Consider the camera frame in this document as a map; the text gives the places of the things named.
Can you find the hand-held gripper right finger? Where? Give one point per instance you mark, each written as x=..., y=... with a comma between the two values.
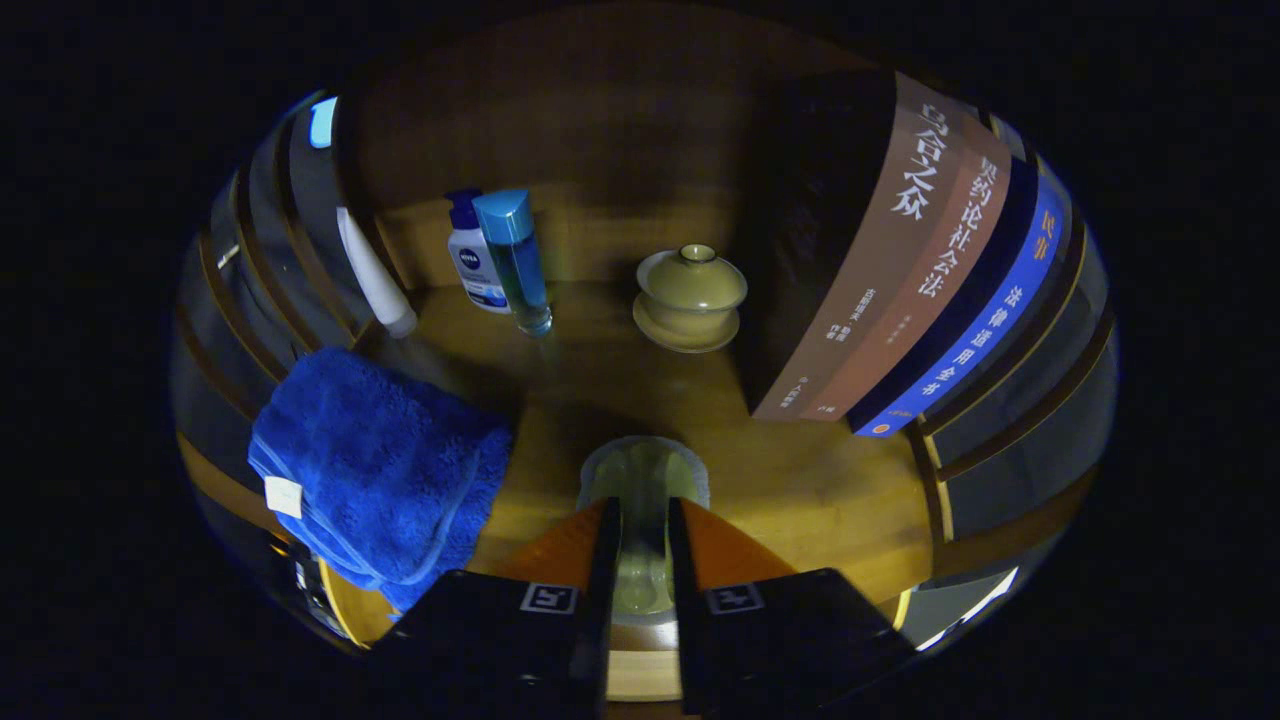
x=685, y=620

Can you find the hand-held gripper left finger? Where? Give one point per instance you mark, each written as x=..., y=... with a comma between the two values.
x=600, y=620

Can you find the yellow-green brush white sponge base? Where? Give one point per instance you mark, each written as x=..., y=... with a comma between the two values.
x=640, y=480

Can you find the wooden countertop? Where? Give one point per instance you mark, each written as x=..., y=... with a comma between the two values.
x=800, y=480

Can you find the wooden cabinet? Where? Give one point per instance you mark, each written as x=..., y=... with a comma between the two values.
x=600, y=130

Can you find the blue folded towel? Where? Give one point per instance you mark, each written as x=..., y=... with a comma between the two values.
x=380, y=460

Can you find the white furniture edge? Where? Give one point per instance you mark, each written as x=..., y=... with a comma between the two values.
x=985, y=600

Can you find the yellow-green lidded tea cup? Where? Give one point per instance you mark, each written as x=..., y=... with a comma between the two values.
x=690, y=295

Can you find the teal bottle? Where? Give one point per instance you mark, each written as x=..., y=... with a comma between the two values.
x=520, y=270

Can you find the white lotion bottle blue cap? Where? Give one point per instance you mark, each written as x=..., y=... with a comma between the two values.
x=470, y=265

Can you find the dark brown book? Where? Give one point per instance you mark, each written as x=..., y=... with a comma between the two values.
x=870, y=260

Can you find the white tube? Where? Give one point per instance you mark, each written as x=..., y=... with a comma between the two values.
x=375, y=275

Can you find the blue book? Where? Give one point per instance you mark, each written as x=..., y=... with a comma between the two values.
x=1000, y=310

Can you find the reddish brown book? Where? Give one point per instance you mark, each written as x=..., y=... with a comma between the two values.
x=950, y=260

